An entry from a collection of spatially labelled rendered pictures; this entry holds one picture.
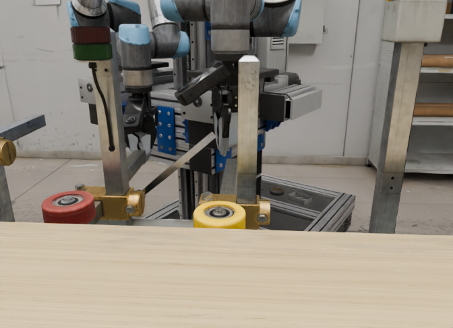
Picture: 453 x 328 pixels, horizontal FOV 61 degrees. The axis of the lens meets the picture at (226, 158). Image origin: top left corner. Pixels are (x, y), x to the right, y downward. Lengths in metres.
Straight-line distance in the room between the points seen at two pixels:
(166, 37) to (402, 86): 0.67
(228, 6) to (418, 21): 0.32
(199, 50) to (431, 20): 0.92
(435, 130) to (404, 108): 3.02
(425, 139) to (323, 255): 3.25
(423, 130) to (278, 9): 2.68
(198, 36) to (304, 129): 2.14
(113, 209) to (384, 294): 0.50
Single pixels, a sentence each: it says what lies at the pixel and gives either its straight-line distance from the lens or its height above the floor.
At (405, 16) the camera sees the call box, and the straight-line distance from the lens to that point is 0.68.
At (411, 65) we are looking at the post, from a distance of 0.70.
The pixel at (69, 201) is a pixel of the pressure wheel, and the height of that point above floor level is 0.91.
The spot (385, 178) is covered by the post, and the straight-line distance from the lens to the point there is 0.74.
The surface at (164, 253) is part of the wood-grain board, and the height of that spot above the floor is 0.90.
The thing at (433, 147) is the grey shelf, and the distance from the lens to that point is 3.77.
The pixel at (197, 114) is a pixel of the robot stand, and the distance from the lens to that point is 1.16.
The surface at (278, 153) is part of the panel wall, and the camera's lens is 3.48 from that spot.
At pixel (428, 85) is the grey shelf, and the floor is 0.71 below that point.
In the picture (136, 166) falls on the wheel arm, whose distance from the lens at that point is 0.98.
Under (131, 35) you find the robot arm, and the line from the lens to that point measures 1.00.
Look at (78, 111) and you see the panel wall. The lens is 3.72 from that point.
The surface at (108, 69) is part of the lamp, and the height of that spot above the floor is 1.11.
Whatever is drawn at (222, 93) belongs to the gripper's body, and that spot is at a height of 1.05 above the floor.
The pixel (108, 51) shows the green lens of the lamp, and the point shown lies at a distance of 0.65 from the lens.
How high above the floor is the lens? 1.17
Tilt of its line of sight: 19 degrees down
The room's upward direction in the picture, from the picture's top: straight up
